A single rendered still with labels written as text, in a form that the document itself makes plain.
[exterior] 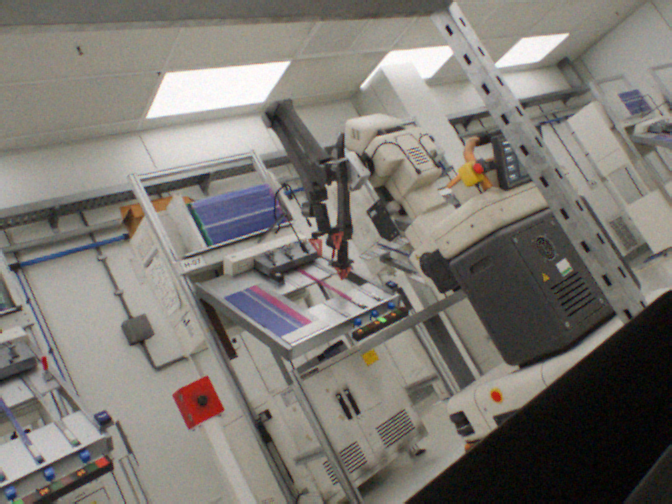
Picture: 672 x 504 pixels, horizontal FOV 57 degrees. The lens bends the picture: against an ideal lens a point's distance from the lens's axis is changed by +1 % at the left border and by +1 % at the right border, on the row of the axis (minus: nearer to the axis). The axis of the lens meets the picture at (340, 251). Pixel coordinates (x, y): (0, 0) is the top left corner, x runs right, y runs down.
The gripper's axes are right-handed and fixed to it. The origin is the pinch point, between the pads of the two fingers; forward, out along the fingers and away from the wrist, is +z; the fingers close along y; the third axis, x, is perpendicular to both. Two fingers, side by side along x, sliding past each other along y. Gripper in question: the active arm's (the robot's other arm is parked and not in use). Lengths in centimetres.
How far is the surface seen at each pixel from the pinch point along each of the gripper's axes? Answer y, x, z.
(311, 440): 50, 32, 53
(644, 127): -462, -40, -13
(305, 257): 4.9, -23.0, -5.9
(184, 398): 102, 20, 12
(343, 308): 18.6, 19.9, 3.2
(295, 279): 18.4, -15.1, -0.1
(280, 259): 18.0, -27.2, -7.3
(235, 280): 42, -33, -1
